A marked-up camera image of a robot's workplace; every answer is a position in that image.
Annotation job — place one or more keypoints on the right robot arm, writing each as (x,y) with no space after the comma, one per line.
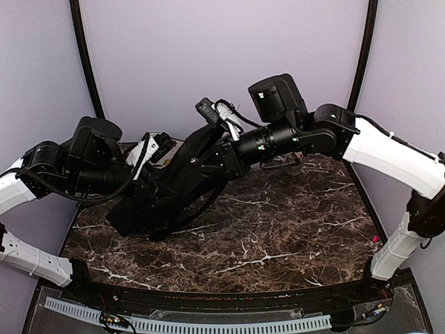
(404,178)

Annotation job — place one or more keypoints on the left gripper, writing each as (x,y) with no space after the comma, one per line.
(142,191)

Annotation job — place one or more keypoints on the black student bag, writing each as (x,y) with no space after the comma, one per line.
(172,197)

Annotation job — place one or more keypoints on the cream floral mug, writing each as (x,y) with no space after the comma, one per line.
(292,164)

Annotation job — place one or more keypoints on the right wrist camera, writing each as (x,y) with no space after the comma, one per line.
(278,97)

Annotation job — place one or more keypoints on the floral fabric coaster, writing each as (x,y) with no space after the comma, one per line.
(166,159)

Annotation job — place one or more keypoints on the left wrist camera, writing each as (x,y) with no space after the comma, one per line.
(95,144)

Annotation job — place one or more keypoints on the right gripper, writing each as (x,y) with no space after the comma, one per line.
(232,163)

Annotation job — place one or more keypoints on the black front rail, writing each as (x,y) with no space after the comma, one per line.
(334,298)

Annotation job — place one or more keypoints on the left black frame post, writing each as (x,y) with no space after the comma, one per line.
(82,45)

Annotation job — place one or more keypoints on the small circuit board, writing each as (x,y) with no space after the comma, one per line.
(112,321)

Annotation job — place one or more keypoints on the white slotted cable duct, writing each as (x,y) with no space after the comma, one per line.
(183,322)

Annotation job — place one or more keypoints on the black frame post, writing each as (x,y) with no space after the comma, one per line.
(82,45)
(365,49)

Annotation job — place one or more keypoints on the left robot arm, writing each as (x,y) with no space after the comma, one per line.
(40,223)

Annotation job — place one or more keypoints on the right black frame post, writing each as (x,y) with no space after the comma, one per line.
(365,49)

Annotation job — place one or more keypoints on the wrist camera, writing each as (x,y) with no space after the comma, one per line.
(95,144)
(278,97)

